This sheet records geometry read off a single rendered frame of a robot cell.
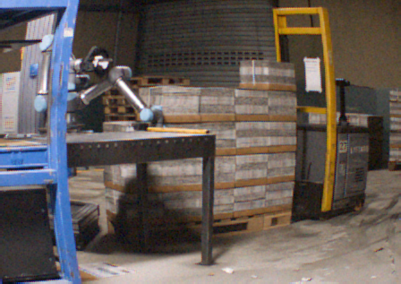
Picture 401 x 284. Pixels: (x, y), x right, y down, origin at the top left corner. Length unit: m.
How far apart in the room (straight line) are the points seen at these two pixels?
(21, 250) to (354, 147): 3.71
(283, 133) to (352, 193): 0.99
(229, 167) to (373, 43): 6.63
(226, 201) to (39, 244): 2.47
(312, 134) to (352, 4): 5.96
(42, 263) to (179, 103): 2.28
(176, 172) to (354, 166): 1.71
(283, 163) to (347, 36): 6.40
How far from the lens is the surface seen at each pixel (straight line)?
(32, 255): 2.92
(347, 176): 5.75
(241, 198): 5.17
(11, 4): 2.66
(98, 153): 3.35
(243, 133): 5.13
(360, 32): 11.39
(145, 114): 4.47
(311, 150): 5.89
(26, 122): 4.60
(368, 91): 11.28
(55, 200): 2.93
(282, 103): 5.34
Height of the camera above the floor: 1.02
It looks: 3 degrees down
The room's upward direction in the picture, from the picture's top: 1 degrees clockwise
